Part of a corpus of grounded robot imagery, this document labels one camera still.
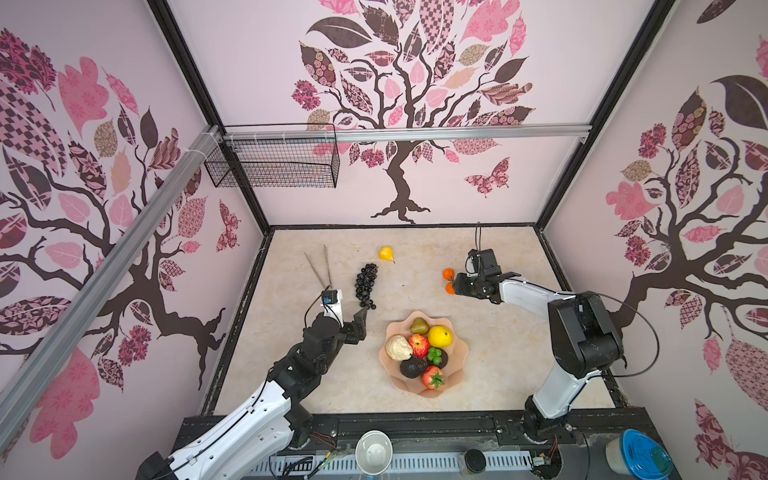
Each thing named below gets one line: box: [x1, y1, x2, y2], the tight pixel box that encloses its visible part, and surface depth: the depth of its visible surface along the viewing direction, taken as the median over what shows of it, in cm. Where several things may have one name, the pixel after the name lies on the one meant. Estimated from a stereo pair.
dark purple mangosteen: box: [427, 346, 448, 369], surface depth 82 cm
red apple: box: [408, 333, 431, 359], surface depth 84 cm
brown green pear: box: [410, 317, 430, 335], surface depth 87 cm
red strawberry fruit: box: [422, 366, 445, 390], surface depth 78 cm
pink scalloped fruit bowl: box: [378, 310, 469, 399], surface depth 82 cm
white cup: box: [355, 430, 393, 476], surface depth 71 cm
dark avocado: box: [400, 353, 428, 379], surface depth 80 cm
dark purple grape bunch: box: [354, 263, 378, 310], surface depth 100 cm
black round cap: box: [464, 449, 486, 473], surface depth 63 cm
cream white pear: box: [385, 334, 413, 361], surface depth 81 cm
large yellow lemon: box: [428, 325, 453, 349], surface depth 84 cm
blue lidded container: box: [605, 428, 674, 480], surface depth 64 cm
